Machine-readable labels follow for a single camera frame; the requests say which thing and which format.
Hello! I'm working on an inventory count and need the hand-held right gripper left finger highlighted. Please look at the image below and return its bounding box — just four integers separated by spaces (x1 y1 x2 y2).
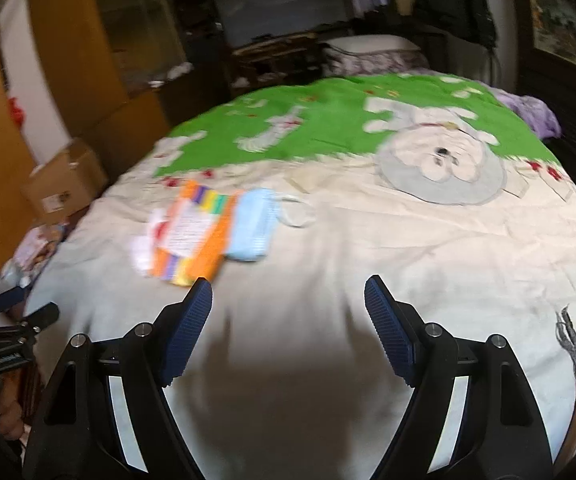
22 276 214 480

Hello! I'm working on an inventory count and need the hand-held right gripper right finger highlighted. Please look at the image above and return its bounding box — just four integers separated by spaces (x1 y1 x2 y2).
364 274 554 480

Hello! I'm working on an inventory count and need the white tissue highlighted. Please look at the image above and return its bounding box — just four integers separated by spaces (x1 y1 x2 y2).
129 207 169 277

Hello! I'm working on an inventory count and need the blue face mask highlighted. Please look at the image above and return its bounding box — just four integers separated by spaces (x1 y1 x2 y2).
225 187 319 263

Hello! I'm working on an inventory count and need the person's left hand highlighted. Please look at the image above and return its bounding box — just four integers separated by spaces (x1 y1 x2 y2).
0 395 25 441

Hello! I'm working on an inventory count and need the small brown cardboard box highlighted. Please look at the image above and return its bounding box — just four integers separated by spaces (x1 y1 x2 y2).
20 137 109 226

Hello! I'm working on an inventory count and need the purple cloth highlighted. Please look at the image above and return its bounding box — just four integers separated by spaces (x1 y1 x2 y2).
493 87 564 138

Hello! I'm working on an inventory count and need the wooden wardrobe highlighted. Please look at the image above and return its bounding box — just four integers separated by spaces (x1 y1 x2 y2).
28 0 179 161

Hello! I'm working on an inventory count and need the dark wooden cabinet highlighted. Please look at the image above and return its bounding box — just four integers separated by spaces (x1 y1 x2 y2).
228 32 329 96

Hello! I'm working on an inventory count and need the black hanging jacket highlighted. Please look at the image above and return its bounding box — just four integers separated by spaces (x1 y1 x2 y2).
413 0 499 46

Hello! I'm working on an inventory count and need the framed wall picture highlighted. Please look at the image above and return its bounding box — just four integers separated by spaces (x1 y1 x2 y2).
520 0 576 68

